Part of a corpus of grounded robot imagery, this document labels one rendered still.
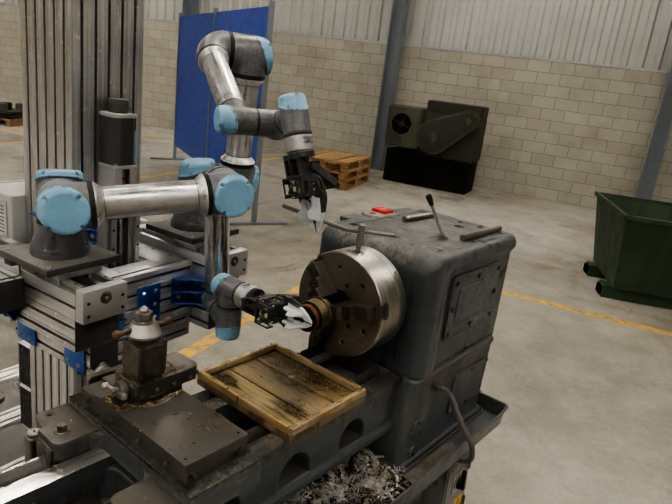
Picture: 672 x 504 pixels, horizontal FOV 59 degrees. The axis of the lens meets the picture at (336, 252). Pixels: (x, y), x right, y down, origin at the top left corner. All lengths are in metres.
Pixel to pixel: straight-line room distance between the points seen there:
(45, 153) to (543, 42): 10.28
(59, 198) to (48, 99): 0.51
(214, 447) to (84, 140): 1.04
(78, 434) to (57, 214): 0.51
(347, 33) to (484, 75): 2.91
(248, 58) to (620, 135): 9.87
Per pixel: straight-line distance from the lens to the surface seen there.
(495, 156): 11.60
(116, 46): 1.97
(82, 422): 1.49
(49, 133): 1.99
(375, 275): 1.64
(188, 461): 1.25
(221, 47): 1.89
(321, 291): 1.67
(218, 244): 1.81
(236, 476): 1.30
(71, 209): 1.55
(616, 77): 11.43
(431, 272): 1.71
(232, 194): 1.61
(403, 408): 1.89
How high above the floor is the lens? 1.72
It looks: 17 degrees down
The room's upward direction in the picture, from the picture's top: 7 degrees clockwise
